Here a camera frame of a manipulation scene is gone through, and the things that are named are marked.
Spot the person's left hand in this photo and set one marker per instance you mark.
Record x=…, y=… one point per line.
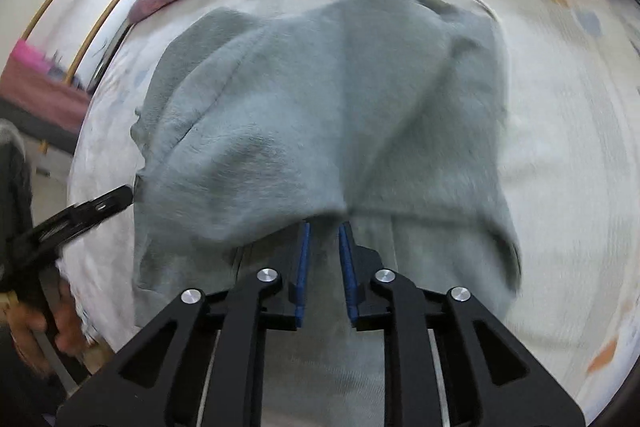
x=50, y=322

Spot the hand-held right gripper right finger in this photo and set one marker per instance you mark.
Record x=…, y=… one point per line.
x=347, y=267

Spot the white bed sheet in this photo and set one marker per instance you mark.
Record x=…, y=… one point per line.
x=560, y=147

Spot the grey fleece hoodie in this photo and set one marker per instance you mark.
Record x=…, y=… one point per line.
x=320, y=122

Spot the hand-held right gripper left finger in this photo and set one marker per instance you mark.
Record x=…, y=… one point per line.
x=303, y=267

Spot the pink cloth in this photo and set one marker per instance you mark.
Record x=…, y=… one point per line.
x=40, y=82

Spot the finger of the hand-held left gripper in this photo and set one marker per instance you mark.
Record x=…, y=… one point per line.
x=95, y=208

